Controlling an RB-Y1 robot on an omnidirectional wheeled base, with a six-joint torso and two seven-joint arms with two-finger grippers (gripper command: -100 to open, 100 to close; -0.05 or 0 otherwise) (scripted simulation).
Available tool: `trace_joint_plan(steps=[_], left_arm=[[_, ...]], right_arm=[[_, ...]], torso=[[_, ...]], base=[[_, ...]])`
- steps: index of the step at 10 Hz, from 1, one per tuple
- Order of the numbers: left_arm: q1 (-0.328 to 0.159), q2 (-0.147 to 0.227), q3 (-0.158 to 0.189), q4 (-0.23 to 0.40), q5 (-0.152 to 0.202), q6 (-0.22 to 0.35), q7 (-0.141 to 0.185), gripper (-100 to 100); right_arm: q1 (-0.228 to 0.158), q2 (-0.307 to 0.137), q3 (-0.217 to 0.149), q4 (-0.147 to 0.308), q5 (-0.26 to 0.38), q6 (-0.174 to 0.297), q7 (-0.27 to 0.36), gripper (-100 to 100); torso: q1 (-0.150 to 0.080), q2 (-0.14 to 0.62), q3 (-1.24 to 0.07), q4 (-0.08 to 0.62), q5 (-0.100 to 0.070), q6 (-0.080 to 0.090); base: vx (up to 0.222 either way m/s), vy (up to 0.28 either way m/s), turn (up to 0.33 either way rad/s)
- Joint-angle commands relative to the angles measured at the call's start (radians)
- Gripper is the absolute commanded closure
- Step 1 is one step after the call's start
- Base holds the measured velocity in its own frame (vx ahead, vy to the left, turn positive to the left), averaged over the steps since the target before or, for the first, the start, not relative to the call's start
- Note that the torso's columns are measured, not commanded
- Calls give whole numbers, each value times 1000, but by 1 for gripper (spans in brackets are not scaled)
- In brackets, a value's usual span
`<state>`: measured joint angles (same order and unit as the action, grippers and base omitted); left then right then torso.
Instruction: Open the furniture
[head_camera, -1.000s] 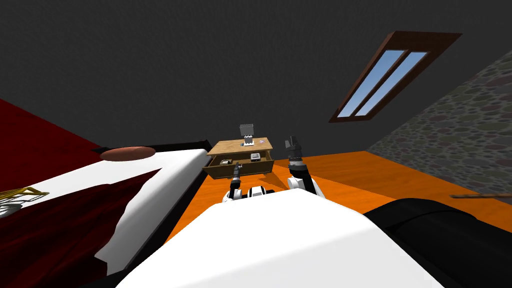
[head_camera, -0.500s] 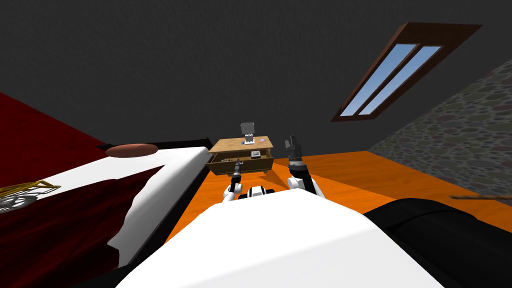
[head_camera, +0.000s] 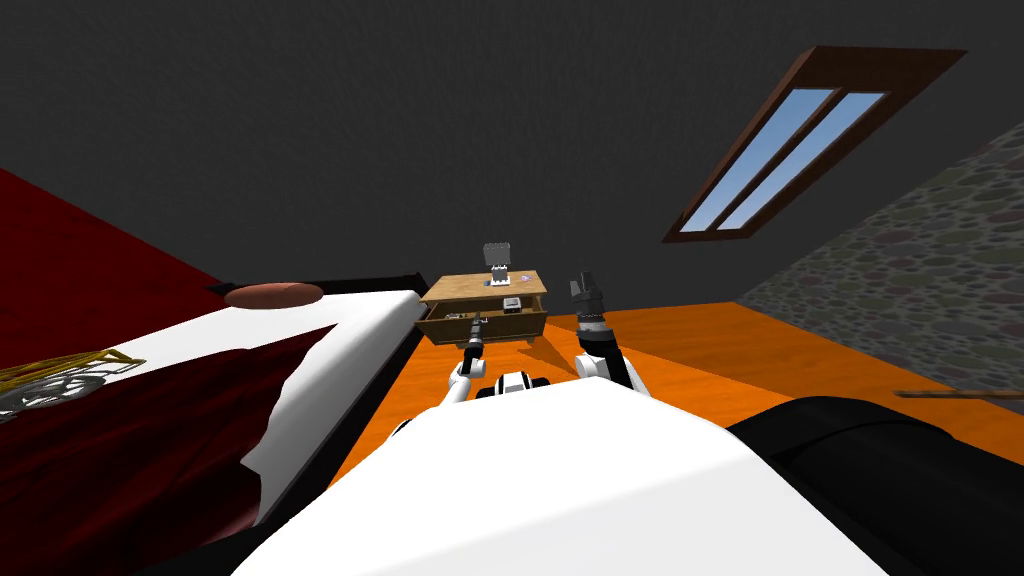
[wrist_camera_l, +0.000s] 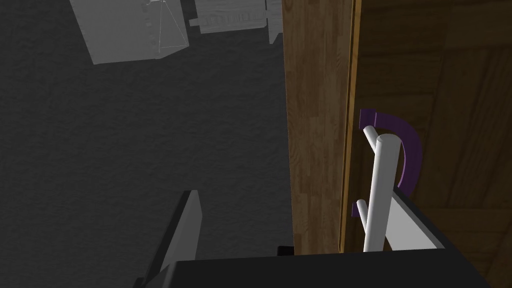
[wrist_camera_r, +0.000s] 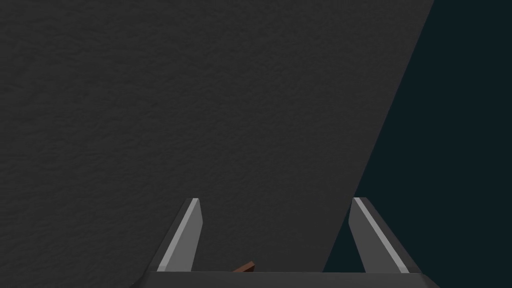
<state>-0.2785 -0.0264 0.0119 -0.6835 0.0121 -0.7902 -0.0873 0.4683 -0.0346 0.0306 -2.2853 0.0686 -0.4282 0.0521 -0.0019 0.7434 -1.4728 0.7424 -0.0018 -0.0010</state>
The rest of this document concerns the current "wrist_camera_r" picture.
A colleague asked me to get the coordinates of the brown wooden piece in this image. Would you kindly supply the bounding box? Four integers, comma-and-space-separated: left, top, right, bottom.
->
231, 261, 256, 273

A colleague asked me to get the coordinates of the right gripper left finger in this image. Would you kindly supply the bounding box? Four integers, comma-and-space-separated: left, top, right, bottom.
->
149, 197, 204, 273

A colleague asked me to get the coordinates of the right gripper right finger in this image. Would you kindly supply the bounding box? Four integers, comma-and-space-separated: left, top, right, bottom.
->
348, 196, 423, 275

